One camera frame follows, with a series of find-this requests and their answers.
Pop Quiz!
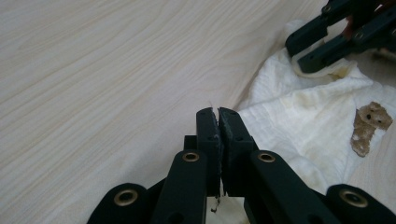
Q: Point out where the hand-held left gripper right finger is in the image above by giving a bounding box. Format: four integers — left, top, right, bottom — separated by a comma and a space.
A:
218, 106, 344, 224

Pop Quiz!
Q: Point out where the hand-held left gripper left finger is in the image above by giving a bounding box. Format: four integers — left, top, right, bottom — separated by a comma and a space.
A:
148, 106, 222, 224

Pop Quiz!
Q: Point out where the white cloth with brown patches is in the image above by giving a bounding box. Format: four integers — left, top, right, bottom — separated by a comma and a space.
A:
214, 19, 396, 224

